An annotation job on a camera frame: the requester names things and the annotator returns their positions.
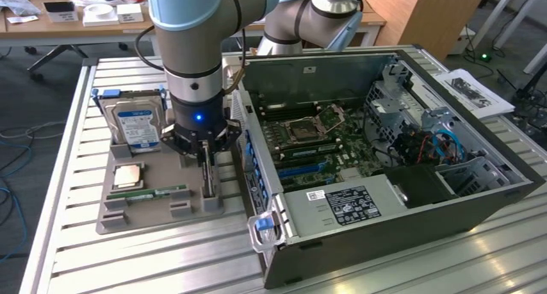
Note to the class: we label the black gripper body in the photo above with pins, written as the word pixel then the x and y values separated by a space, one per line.
pixel 199 114

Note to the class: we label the graphics card with black fan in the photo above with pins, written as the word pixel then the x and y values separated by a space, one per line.
pixel 210 185

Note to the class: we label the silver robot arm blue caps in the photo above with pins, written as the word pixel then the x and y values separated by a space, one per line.
pixel 192 50

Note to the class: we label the hard disk in blue carrier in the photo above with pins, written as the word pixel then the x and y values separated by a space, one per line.
pixel 136 127

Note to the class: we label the grey parts rack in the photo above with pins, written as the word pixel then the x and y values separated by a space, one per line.
pixel 162 178

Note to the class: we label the CPU chip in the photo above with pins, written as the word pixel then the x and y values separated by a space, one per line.
pixel 127 175

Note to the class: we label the green RAM stick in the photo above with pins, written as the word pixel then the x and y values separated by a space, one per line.
pixel 146 194

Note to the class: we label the installed RAM stick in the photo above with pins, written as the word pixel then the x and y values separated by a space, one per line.
pixel 307 150

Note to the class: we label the blue expansion slot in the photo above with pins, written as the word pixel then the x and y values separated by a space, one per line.
pixel 299 169

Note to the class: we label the metal socket cover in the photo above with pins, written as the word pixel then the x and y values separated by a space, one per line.
pixel 331 114

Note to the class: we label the silver chipset heatsink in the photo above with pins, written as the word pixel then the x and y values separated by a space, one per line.
pixel 352 175

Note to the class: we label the grey power supply unit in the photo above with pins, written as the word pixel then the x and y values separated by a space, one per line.
pixel 307 217

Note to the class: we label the green motherboard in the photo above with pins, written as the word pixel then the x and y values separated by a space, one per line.
pixel 367 156

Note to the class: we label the white cube box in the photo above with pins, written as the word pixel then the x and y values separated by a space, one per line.
pixel 128 13

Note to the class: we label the white flat box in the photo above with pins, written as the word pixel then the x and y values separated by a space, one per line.
pixel 100 22

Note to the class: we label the black chair base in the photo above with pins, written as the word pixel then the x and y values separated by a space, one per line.
pixel 55 52

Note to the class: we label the white tape roll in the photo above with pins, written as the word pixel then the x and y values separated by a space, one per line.
pixel 99 10

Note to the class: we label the wooden office desk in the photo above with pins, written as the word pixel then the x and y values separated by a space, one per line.
pixel 374 20
pixel 64 31

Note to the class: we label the white box with black top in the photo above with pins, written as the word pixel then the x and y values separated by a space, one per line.
pixel 60 17

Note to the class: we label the open dark PC case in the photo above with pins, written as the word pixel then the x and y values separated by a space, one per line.
pixel 384 242

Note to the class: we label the white label card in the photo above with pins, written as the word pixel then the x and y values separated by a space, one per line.
pixel 21 19

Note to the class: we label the clear plastic bag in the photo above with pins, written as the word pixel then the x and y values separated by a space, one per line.
pixel 19 4

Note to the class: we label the printed paper stack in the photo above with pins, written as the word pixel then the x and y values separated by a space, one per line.
pixel 474 95

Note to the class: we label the wooden cabinet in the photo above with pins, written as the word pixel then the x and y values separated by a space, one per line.
pixel 427 18

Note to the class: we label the silver disk bay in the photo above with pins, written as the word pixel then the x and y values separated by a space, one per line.
pixel 474 175

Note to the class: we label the small black lit device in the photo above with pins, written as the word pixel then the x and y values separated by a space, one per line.
pixel 484 57

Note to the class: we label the white desk frame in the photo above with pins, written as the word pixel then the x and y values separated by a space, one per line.
pixel 536 58

